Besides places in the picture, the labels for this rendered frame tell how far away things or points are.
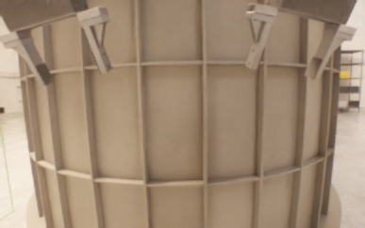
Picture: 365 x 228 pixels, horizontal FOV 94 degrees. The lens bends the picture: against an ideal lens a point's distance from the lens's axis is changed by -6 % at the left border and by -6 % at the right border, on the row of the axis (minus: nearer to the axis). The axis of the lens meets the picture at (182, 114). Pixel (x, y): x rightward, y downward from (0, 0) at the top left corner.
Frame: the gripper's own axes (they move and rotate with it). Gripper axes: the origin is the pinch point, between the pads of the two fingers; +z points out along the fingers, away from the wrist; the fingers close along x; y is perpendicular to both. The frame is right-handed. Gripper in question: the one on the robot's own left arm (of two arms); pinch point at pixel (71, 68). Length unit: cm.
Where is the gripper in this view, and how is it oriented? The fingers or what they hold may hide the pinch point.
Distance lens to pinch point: 40.4
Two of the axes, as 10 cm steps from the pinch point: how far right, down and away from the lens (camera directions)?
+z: 1.9, 8.6, 4.8
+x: -9.8, 1.4, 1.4
